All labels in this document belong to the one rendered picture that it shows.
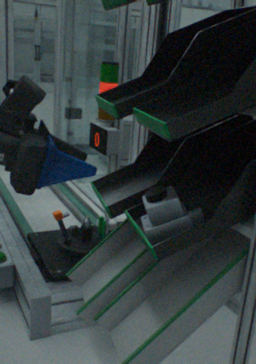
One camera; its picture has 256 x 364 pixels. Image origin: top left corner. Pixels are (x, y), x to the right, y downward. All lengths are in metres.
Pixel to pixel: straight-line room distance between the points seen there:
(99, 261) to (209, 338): 0.31
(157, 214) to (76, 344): 0.46
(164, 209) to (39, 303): 0.43
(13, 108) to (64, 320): 0.57
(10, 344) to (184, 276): 0.41
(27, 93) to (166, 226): 0.24
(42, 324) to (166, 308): 0.33
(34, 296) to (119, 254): 0.19
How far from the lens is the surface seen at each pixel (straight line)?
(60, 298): 0.92
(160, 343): 0.63
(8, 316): 1.02
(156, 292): 0.73
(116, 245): 0.84
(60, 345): 0.93
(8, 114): 0.50
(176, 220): 0.56
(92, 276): 0.86
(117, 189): 0.76
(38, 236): 1.12
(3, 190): 1.54
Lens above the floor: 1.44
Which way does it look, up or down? 17 degrees down
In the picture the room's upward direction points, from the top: 5 degrees clockwise
